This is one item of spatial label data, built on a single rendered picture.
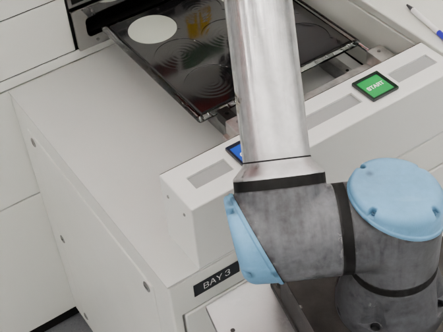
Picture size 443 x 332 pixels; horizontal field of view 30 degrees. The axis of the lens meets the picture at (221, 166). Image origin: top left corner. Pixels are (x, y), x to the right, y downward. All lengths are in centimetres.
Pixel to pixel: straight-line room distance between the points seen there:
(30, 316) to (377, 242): 135
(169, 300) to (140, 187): 23
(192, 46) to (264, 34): 64
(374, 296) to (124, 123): 70
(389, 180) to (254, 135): 17
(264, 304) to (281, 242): 31
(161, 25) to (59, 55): 22
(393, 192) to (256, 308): 37
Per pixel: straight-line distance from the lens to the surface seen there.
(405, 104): 143
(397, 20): 158
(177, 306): 136
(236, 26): 102
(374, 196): 99
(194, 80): 155
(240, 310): 128
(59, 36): 173
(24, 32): 169
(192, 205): 123
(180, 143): 154
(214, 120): 155
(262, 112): 100
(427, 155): 158
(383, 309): 110
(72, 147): 157
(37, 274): 211
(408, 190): 101
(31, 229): 200
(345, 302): 113
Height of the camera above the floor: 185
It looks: 44 degrees down
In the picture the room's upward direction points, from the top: 5 degrees counter-clockwise
